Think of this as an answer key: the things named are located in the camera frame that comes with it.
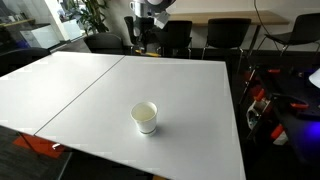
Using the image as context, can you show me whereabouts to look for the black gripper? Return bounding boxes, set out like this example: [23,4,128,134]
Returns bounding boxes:
[134,15,156,53]

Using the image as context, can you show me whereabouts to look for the white paper cup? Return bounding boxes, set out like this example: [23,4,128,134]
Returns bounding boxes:
[129,101,159,136]

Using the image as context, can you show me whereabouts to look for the black chair with narrow back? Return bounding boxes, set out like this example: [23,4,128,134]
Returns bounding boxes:
[123,15,138,56]

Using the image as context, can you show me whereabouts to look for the black chair with square back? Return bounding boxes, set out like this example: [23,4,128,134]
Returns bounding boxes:
[155,19,194,59]

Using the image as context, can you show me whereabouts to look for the black low rounded chair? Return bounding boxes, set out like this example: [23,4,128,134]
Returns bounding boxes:
[83,32,125,55]

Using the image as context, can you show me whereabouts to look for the green potted plant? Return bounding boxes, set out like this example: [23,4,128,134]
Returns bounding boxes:
[58,0,111,36]

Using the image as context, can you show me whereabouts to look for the black chair with metal legs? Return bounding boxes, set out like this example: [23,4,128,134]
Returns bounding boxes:
[201,17,253,61]

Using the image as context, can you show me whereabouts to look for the long wooden counter table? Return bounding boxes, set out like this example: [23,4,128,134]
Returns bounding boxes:
[169,9,290,58]

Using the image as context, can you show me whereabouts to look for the white low cabinet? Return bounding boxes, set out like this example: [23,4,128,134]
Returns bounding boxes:
[19,23,61,50]

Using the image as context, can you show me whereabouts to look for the blue bin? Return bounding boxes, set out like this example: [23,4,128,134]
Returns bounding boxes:
[14,39,31,50]

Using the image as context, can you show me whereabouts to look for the black armchair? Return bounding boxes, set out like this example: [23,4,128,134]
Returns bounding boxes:
[0,47,52,78]

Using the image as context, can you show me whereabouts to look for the white device on cart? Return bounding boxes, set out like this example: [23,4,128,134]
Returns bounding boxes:
[245,98,273,129]

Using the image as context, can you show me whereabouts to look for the orange floor mat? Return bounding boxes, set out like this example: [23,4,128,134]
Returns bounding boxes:
[12,133,66,159]

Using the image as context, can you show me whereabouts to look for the black chair with angled legs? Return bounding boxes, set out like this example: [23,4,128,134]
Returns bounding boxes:
[256,12,320,58]

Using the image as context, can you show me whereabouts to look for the white sheet corner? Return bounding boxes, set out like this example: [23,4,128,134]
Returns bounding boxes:
[308,68,320,89]

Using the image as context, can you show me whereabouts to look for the black equipment cart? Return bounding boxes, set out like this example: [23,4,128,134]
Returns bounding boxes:
[239,64,320,164]

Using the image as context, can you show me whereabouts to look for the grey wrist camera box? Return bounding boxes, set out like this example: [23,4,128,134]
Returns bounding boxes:
[153,11,172,30]

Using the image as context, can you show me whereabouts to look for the black hanging cable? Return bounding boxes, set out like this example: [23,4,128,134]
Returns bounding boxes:
[253,0,278,26]

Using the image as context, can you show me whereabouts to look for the wooden wall shelf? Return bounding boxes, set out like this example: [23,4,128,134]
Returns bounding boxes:
[0,18,36,28]

